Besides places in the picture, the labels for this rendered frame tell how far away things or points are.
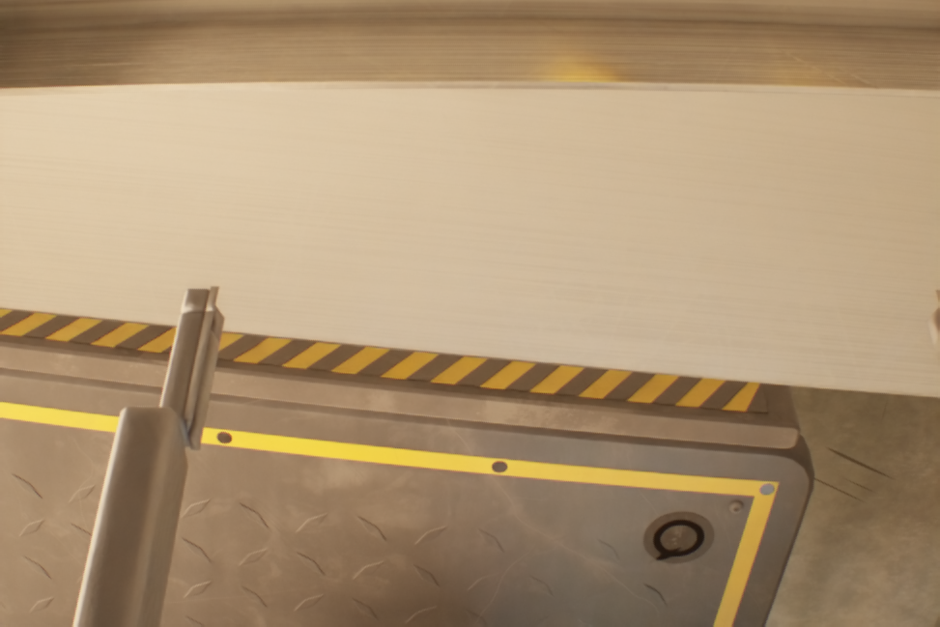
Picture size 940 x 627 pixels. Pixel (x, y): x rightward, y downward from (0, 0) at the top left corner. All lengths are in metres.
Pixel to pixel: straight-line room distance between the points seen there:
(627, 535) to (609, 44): 0.74
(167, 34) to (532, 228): 0.06
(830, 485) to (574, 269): 1.14
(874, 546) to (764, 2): 1.23
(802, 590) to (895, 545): 0.10
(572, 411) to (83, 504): 0.31
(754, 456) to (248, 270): 0.68
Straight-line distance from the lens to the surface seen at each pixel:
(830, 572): 1.42
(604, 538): 0.91
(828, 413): 1.29
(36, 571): 0.99
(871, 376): 0.23
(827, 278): 0.22
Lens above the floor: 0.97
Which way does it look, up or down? 56 degrees down
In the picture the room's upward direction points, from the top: 177 degrees counter-clockwise
